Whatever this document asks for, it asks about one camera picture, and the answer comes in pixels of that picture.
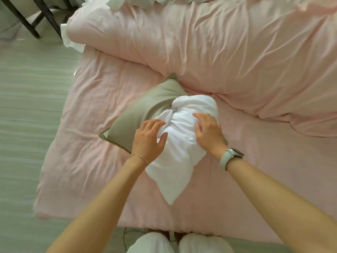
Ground person's right hand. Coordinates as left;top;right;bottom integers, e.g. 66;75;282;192
192;112;229;161

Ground person's left hand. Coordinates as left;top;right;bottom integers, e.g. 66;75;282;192
131;119;169;165

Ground grey and orange pillowcase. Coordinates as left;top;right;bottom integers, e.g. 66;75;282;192
99;73;229;155

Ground white pillow insert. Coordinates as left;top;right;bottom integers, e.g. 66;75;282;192
145;95;219;206

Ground pink bed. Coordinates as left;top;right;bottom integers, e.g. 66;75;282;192
33;46;337;244

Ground person's left forearm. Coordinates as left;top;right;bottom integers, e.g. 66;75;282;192
46;155;149;253

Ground person's right forearm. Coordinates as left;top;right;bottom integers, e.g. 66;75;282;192
226;158;337;253

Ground person's white shorts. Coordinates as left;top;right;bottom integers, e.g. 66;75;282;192
126;232;235;253

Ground white smartwatch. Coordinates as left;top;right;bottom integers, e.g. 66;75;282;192
219;148;245;171

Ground pink ruffled duvet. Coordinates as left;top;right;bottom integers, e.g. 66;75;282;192
60;0;337;137

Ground thin gold bracelet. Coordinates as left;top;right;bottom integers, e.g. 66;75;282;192
129;154;150;166

